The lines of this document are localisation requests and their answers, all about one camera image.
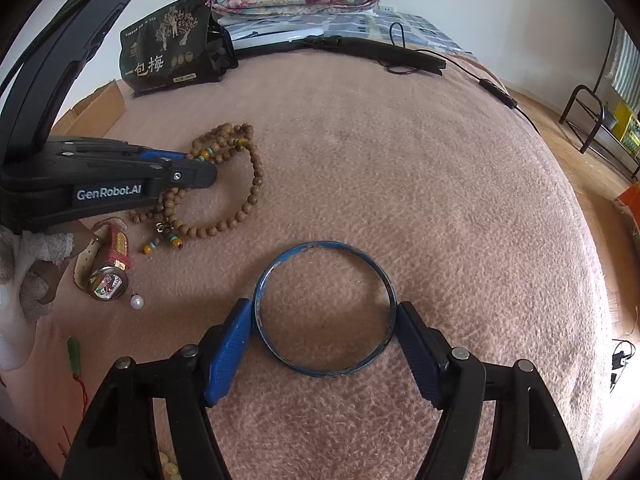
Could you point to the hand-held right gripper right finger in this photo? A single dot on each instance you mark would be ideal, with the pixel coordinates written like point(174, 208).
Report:
point(419, 350)

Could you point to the pink fleece blanket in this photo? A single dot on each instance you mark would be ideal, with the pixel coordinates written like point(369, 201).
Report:
point(400, 185)

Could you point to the long black device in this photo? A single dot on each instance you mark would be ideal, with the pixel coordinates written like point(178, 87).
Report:
point(380, 52)

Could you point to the white pearl pendant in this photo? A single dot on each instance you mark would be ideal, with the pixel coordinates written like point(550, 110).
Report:
point(137, 303)

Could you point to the cardboard box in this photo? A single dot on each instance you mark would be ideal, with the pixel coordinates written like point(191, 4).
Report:
point(100, 105)

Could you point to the black power adapter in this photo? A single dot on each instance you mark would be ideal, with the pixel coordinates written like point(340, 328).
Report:
point(620, 360)

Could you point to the black snack bag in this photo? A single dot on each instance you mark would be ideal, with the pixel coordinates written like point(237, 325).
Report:
point(165, 40)

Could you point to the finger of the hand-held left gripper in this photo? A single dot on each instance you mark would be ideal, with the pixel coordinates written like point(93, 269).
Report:
point(165, 155)
point(192, 176)

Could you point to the blue bangle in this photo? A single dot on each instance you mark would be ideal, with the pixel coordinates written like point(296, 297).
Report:
point(325, 245)

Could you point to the person's left hand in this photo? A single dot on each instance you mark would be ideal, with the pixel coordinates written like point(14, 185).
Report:
point(30, 260)

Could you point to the dark metal rack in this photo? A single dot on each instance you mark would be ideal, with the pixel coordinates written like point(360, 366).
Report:
point(580, 95)

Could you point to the yellow box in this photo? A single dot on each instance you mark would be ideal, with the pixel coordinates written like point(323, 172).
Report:
point(627, 125)

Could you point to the orange cloth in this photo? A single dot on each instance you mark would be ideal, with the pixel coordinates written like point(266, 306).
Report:
point(630, 201)

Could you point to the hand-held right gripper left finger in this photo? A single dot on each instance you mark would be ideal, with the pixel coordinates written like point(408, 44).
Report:
point(231, 345)

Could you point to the grey patterned bedsheet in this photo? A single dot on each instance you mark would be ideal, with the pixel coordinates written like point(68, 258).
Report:
point(350, 25)

